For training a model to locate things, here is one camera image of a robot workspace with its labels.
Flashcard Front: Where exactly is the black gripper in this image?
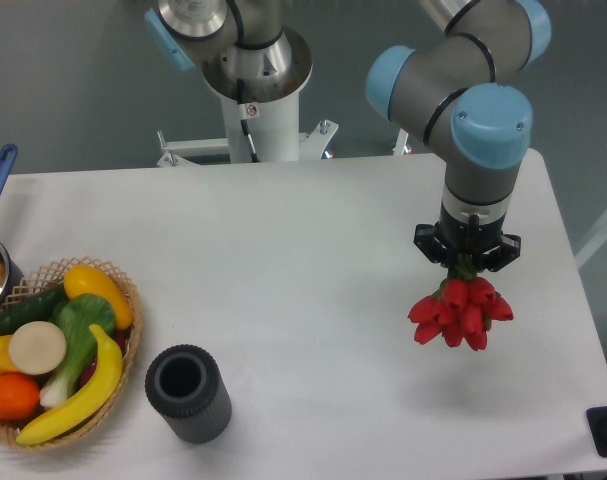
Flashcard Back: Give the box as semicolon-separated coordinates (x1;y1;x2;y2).
414;204;522;272

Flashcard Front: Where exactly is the red tulip bouquet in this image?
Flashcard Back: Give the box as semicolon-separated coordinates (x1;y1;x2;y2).
408;254;514;351

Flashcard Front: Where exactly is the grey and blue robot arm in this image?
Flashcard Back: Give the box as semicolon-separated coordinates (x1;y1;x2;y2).
145;1;551;271

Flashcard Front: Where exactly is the dark grey ribbed vase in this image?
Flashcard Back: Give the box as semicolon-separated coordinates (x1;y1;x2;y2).
144;344;233;444

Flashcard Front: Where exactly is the red plastic fruit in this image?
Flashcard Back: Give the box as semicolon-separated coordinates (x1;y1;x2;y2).
78;330;128;388

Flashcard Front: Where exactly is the yellow plastic banana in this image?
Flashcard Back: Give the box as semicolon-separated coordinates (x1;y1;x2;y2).
16;324;122;446

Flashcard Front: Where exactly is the green plastic bok choy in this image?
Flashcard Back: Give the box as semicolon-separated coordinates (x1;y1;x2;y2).
40;294;115;410

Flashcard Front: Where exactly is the woven wicker basket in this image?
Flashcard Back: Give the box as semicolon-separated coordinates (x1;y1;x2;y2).
0;257;142;451

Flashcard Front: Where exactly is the green plastic cucumber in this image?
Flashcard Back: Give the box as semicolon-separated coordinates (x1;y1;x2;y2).
0;283;68;336

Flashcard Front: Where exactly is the beige round disc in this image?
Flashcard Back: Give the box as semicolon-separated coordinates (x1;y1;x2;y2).
8;321;67;375

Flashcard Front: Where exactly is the orange plastic fruit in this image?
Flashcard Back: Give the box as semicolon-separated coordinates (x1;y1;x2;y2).
0;373;40;421

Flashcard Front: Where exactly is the white frame at right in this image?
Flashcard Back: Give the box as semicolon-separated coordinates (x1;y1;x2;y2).
574;208;607;269

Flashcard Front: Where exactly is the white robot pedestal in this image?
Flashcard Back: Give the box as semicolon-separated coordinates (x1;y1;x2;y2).
157;26;339;167

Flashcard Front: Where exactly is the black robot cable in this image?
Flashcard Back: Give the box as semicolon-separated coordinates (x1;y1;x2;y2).
224;0;287;164

